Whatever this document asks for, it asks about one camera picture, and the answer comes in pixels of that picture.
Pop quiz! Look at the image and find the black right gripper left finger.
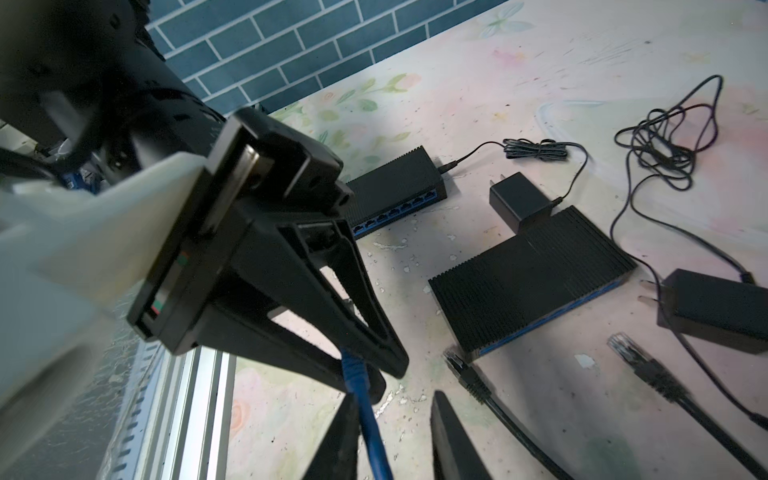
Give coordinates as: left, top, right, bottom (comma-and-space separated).
303, 394, 360, 480

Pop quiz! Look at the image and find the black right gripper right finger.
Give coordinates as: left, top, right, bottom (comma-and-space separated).
430, 390, 492, 480

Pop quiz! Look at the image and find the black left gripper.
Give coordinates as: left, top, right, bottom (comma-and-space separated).
127, 108, 409, 392

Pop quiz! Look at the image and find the blue ethernet cable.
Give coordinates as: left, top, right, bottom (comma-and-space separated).
340, 349, 394, 480

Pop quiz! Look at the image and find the black network switch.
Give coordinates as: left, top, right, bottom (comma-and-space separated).
341, 146, 447, 239
429, 206, 637, 360

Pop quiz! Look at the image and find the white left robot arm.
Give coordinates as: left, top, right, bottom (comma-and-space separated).
1, 1, 408, 479

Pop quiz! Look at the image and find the black power adapter left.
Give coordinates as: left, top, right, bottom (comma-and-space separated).
489, 172, 561, 234

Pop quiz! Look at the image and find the black power adapter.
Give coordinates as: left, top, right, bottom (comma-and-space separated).
489, 172, 561, 234
656, 269, 767, 355

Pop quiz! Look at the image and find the black power adapter right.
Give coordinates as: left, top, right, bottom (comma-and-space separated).
656, 269, 767, 355

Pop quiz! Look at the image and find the black short ethernet cable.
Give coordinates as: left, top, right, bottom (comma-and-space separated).
442, 349, 577, 480

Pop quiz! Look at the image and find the aluminium front rail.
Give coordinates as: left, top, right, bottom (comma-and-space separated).
97, 342, 237, 479

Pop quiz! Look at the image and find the thin black ethernet cable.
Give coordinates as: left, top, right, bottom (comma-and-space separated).
607, 331, 768, 480

